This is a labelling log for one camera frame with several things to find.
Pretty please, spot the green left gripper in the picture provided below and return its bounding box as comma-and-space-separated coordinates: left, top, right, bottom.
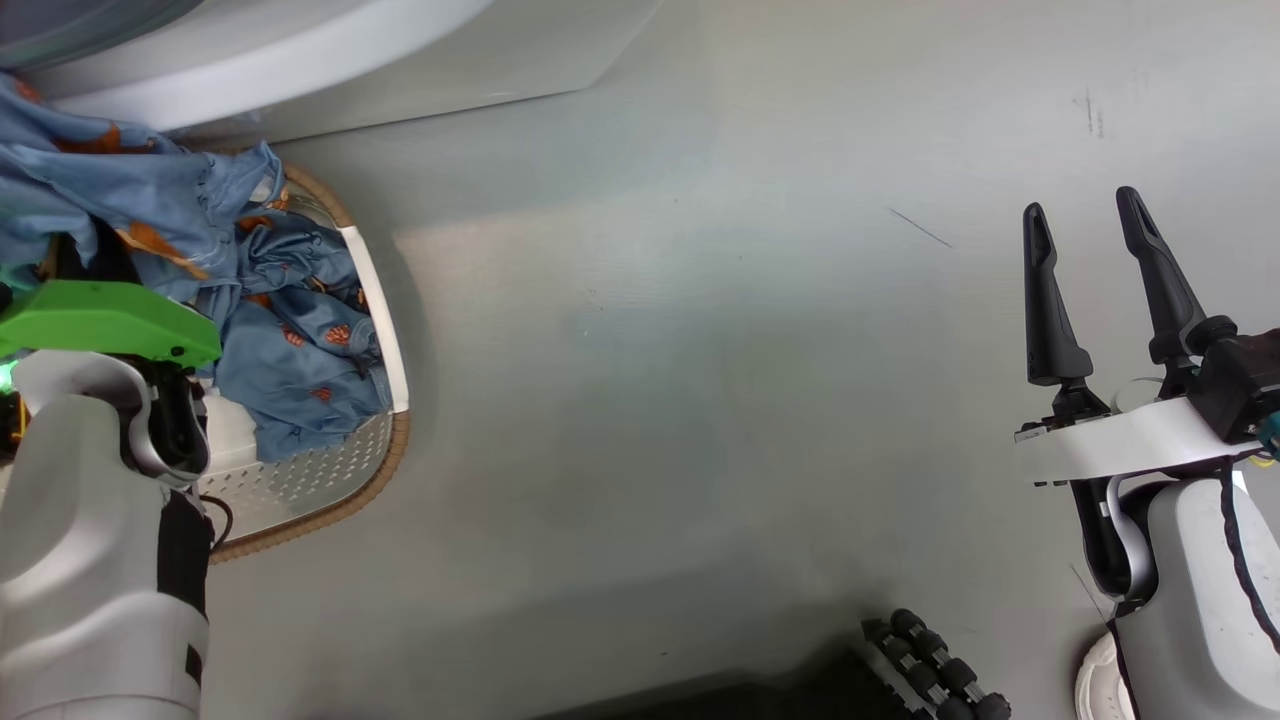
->
0, 215, 223, 369

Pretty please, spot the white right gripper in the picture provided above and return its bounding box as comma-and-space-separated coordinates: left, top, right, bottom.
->
1013, 186, 1263, 489

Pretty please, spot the blue cartoon print garment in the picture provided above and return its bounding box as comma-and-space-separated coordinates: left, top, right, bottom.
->
0, 70, 393, 463

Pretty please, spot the grey rubber door gasket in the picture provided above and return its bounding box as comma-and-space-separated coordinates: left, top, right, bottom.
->
0, 0, 216, 71

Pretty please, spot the cream perforated basket brown rim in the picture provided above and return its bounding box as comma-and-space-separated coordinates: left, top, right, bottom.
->
195, 160, 413, 563

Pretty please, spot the white front-load washing machine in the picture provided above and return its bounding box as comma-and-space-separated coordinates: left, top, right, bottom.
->
0, 0, 666, 151

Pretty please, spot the white round base cover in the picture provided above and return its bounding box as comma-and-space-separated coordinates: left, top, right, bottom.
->
1075, 630, 1136, 720

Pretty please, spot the black roller base wheel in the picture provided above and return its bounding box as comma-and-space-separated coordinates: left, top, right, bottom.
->
862, 608, 1013, 720

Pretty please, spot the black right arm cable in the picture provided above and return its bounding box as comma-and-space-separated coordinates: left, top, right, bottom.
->
1216, 468, 1280, 653

